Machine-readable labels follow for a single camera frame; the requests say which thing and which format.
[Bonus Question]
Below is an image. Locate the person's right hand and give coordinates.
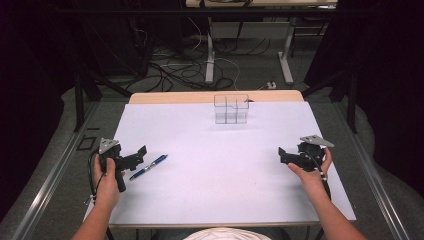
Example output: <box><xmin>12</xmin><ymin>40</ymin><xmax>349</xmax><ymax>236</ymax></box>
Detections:
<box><xmin>287</xmin><ymin>147</ymin><xmax>334</xmax><ymax>196</ymax></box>

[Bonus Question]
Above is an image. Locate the person's white shirt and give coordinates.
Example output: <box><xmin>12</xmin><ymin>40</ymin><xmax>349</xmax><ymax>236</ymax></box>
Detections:
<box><xmin>183</xmin><ymin>227</ymin><xmax>273</xmax><ymax>240</ymax></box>

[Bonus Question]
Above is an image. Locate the background desk top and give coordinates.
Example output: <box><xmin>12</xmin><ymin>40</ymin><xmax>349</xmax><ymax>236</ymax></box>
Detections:
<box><xmin>185</xmin><ymin>0</ymin><xmax>338</xmax><ymax>9</ymax></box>

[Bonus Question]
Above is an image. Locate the hand-held gripper cable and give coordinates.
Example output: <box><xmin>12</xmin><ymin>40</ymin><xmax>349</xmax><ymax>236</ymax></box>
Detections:
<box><xmin>84</xmin><ymin>149</ymin><xmax>105</xmax><ymax>206</ymax></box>
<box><xmin>303</xmin><ymin>150</ymin><xmax>333</xmax><ymax>202</ymax></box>

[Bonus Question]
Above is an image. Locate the white desk leg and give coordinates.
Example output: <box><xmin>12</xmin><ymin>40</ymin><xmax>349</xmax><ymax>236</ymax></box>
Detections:
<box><xmin>204</xmin><ymin>16</ymin><xmax>216</xmax><ymax>85</ymax></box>
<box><xmin>277</xmin><ymin>17</ymin><xmax>295</xmax><ymax>86</ymax></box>

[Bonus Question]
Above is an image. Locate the white floor cable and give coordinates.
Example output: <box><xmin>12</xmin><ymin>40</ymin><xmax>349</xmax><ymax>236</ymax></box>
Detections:
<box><xmin>187</xmin><ymin>16</ymin><xmax>242</xmax><ymax>92</ymax></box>

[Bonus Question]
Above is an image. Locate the light wooden table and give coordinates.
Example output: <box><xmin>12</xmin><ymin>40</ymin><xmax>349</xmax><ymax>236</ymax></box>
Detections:
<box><xmin>128</xmin><ymin>89</ymin><xmax>305</xmax><ymax>105</ymax></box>

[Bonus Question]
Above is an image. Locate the right hand-held gripper cable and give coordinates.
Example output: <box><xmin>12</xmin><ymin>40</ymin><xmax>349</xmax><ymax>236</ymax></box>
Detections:
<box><xmin>303</xmin><ymin>150</ymin><xmax>333</xmax><ymax>202</ymax></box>

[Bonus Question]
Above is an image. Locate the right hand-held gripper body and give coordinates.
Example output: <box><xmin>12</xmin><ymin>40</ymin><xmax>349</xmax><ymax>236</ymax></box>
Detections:
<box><xmin>292</xmin><ymin>134</ymin><xmax>336</xmax><ymax>173</ymax></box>

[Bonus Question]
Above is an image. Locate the blue pen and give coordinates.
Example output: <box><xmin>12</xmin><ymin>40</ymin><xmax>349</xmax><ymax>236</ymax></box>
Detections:
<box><xmin>128</xmin><ymin>153</ymin><xmax>169</xmax><ymax>182</ymax></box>

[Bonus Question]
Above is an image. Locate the clear plastic organizer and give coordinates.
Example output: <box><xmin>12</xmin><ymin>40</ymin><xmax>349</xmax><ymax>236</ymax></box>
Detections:
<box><xmin>213</xmin><ymin>93</ymin><xmax>250</xmax><ymax>125</ymax></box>

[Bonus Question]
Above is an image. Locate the person's left hand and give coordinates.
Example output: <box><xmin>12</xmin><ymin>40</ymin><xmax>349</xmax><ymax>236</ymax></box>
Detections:
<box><xmin>92</xmin><ymin>154</ymin><xmax>126</xmax><ymax>210</ymax></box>

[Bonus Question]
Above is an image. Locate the tangle of black floor cables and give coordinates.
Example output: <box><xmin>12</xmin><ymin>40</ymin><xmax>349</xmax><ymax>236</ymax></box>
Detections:
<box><xmin>133</xmin><ymin>36</ymin><xmax>271</xmax><ymax>93</ymax></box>

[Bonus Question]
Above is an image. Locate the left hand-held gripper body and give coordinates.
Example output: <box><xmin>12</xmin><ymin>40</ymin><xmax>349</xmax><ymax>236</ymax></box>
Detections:
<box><xmin>98</xmin><ymin>137</ymin><xmax>139</xmax><ymax>194</ymax></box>

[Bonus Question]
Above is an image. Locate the aluminium floor rail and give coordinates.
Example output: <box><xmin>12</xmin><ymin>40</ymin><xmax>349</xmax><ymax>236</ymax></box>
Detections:
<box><xmin>11</xmin><ymin>100</ymin><xmax>102</xmax><ymax>240</ymax></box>
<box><xmin>332</xmin><ymin>99</ymin><xmax>412</xmax><ymax>240</ymax></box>

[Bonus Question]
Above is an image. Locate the black metal stand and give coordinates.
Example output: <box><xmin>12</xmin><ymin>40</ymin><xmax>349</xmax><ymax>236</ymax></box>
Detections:
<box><xmin>301</xmin><ymin>68</ymin><xmax>359</xmax><ymax>135</ymax></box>
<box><xmin>72</xmin><ymin>68</ymin><xmax>134</xmax><ymax>133</ymax></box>

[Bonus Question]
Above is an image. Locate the left hand-held gripper cable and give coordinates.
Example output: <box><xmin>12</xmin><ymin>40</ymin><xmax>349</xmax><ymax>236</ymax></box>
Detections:
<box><xmin>84</xmin><ymin>149</ymin><xmax>105</xmax><ymax>206</ymax></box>

